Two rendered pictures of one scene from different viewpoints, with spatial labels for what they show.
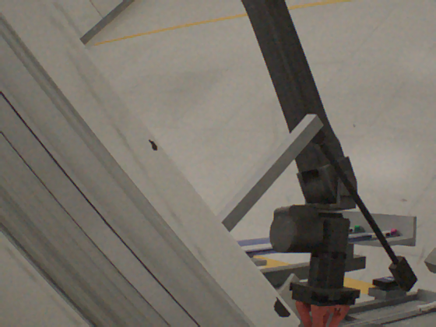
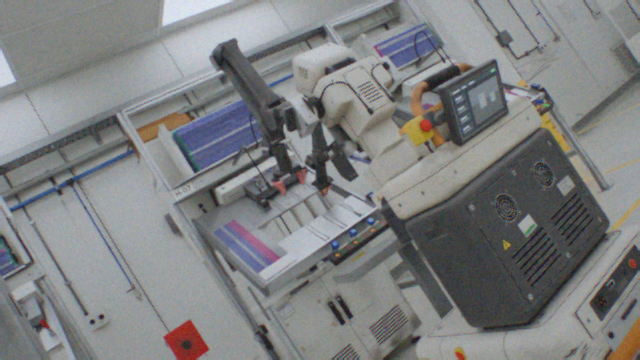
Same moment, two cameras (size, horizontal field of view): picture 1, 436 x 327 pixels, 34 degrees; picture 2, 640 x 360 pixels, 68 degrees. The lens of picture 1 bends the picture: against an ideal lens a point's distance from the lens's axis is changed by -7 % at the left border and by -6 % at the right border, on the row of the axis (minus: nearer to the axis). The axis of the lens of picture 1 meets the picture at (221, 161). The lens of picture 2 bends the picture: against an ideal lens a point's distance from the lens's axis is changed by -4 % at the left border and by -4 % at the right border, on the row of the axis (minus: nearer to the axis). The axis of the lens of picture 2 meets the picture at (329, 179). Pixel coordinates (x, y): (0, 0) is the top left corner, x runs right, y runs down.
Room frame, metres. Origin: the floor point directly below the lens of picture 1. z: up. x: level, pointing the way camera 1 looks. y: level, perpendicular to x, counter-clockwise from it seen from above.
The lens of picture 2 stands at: (0.83, -2.53, 0.83)
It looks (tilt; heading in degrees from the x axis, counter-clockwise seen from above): 3 degrees up; 87
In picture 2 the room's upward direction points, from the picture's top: 33 degrees counter-clockwise
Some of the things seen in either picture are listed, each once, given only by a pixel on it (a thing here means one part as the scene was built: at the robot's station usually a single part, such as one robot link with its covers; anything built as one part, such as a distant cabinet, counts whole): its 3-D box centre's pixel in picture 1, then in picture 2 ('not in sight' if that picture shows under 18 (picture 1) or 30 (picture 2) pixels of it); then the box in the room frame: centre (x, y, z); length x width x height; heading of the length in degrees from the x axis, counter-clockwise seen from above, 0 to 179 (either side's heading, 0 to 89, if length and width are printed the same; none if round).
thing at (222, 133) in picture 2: not in sight; (224, 134); (0.63, 0.21, 1.52); 0.51 x 0.13 x 0.27; 24
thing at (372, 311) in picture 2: not in sight; (327, 325); (0.53, 0.30, 0.31); 0.70 x 0.65 x 0.62; 24
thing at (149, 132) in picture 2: not in sight; (176, 120); (0.41, 0.44, 1.82); 0.68 x 0.30 x 0.20; 24
